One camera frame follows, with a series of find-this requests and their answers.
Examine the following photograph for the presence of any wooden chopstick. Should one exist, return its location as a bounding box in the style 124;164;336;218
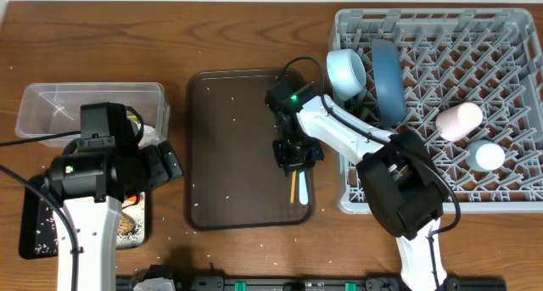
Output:
289;171;297;204

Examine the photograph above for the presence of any white tissue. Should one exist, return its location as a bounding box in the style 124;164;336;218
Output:
138;125;165;148

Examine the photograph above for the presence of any light blue plastic knife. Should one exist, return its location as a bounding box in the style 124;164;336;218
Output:
298;171;309;205

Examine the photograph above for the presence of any green snack wrapper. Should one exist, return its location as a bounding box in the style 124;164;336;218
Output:
127;115;141;134

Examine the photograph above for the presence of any light blue rice bowl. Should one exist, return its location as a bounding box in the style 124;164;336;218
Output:
327;48;367;101

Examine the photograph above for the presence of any dark blue plate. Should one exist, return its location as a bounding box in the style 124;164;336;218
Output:
371;39;406;127

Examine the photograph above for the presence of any pink cup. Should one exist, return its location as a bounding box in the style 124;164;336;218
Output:
435;102;483;142

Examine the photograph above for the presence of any light blue cup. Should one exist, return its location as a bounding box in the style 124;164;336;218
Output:
466;140;506;172

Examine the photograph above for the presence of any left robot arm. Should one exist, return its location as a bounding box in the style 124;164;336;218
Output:
1;103;183;290

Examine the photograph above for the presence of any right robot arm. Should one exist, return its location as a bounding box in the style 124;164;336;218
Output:
265;67;461;290

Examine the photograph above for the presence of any black waste tray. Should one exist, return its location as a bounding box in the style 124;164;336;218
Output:
18;174;149;260

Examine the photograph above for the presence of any grey plastic dishwasher rack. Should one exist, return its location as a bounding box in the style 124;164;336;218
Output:
328;8;542;214

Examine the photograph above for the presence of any brown food scrap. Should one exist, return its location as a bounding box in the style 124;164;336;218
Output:
118;214;136;235

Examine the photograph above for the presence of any dark brown serving tray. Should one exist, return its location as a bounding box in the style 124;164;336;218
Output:
185;69;314;231

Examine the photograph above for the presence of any clear plastic bin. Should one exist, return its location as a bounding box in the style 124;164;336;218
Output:
15;82;170;140

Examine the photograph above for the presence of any spilled white rice pile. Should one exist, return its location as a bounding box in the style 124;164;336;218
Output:
31;193;146;256

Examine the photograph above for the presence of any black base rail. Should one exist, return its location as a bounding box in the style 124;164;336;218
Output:
116;264;508;291

